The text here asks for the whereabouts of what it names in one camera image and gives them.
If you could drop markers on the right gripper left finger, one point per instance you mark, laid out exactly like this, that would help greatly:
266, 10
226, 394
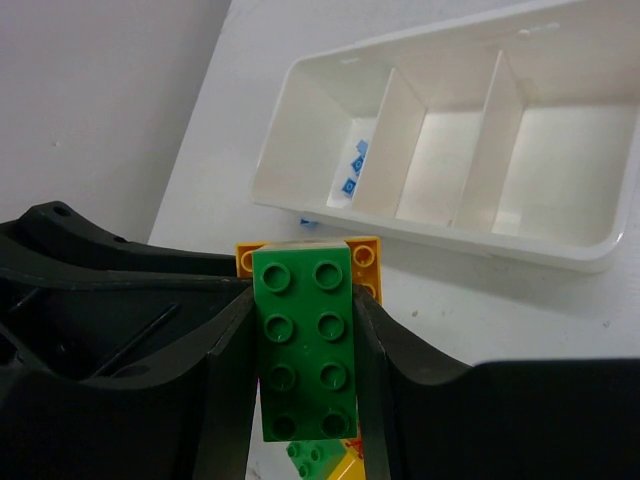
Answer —
184, 412

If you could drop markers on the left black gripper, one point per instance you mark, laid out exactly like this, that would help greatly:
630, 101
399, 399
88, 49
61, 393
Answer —
80, 302

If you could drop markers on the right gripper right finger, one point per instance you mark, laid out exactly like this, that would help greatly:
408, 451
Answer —
426, 415

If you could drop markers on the green yellow lego stack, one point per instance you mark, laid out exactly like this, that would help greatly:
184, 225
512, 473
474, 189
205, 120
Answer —
328, 459

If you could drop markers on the green orange lego piece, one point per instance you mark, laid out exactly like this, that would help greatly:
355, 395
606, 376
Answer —
305, 339

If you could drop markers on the orange lego brick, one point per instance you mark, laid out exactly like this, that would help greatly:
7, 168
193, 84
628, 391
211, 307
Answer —
365, 260

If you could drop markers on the small blue lego brick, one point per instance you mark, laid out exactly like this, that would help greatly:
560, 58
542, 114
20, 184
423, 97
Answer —
357, 165

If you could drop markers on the light blue lego brick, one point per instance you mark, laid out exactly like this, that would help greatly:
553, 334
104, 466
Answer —
361, 148

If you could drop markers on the white three-compartment container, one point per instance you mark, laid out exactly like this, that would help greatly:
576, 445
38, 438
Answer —
513, 133

